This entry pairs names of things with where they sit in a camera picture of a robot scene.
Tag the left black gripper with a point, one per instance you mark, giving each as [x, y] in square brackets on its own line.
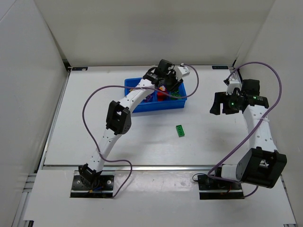
[172, 80]

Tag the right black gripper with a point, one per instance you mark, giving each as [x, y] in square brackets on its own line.
[224, 102]

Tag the red long lego brick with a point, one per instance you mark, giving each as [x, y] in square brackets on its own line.
[161, 93]

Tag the red half-round lego brick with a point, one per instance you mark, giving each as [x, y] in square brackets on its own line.
[161, 98]

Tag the purple lego brick studs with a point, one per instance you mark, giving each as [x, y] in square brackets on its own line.
[148, 99]

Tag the green lego brick bottom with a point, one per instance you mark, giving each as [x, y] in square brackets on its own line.
[175, 96]

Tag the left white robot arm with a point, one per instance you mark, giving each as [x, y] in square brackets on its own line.
[118, 119]

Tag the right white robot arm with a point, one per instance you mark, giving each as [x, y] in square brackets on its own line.
[262, 165]

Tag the blue divided plastic bin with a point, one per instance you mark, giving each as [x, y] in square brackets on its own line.
[163, 105]

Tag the right blue table label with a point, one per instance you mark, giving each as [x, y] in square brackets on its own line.
[220, 67]

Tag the blue table label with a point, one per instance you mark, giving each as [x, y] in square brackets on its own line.
[220, 67]
[79, 68]

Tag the left blue table label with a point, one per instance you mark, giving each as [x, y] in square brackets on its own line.
[79, 68]

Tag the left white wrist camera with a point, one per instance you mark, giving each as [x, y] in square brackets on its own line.
[181, 71]

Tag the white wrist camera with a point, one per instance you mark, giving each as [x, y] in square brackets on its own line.
[232, 84]
[181, 71]

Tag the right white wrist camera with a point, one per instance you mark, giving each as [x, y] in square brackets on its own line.
[232, 84]

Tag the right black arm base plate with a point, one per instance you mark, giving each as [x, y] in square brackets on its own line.
[211, 189]

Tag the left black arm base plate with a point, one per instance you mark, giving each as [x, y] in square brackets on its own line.
[101, 188]

